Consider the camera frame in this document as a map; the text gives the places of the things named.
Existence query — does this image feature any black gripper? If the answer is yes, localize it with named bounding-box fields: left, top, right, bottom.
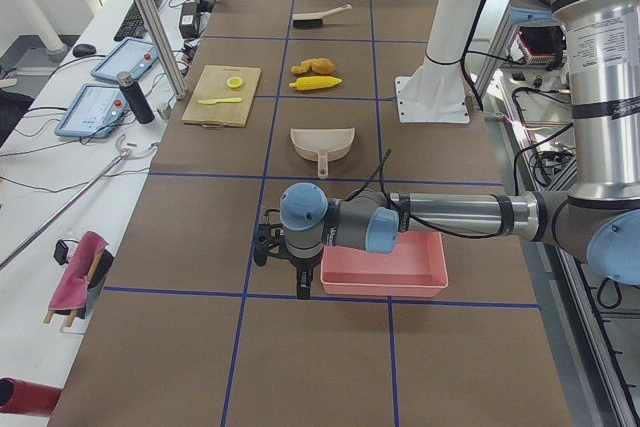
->
left=253, top=209, right=324, bottom=300

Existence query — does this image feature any beige dustpan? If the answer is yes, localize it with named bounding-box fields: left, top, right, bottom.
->
left=290, top=128, right=356, bottom=179

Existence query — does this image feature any yellow toy corn cob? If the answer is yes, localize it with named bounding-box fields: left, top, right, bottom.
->
left=289, top=75, right=342, bottom=91

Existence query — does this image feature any beige hand brush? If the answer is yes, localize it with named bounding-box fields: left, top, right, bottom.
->
left=291, top=4, right=352, bottom=29

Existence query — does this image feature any pink plastic bin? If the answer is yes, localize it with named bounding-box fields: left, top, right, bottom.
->
left=321, top=231, right=449, bottom=298

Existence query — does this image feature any yellow toy knife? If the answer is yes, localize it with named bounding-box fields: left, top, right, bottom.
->
left=197, top=97, right=243, bottom=105

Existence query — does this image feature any yellow toy lemon slice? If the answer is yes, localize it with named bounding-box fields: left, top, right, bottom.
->
left=226, top=76, right=244, bottom=90

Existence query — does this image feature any wooden cutting board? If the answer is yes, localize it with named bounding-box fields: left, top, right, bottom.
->
left=182, top=65, right=261, bottom=128

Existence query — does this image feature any metal grabber stick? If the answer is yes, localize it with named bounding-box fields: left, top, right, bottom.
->
left=0, top=133, right=160, bottom=271

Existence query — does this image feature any pink cloth on stand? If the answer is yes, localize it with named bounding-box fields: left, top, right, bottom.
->
left=44, top=231, right=114, bottom=327

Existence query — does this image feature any black water bottle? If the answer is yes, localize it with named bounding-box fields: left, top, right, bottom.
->
left=116, top=71, right=155, bottom=124

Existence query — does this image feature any near teach pendant tablet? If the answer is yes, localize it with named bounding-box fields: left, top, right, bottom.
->
left=54, top=83, right=128, bottom=139

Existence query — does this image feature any teach pendant tablet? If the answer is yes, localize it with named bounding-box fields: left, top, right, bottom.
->
left=54, top=83, right=128, bottom=139
left=90, top=37, right=158, bottom=83

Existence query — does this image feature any black power adapter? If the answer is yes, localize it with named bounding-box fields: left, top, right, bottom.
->
left=179, top=2, right=200, bottom=39

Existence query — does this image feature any far teach pendant tablet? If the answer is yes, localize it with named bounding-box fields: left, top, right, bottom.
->
left=90, top=37, right=158, bottom=83

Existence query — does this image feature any black keyboard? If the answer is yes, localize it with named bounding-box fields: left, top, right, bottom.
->
left=113, top=3, right=147, bottom=42

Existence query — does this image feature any red cylinder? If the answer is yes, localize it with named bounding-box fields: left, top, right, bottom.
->
left=1, top=377, right=62, bottom=417

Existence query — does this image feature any black computer mouse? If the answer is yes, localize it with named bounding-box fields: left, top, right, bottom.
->
left=72, top=43, right=97, bottom=58

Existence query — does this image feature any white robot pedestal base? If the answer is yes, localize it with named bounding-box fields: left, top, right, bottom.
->
left=395, top=0, right=482, bottom=124

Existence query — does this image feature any aluminium frame post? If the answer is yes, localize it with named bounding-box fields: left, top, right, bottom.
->
left=134, top=0, right=186, bottom=100

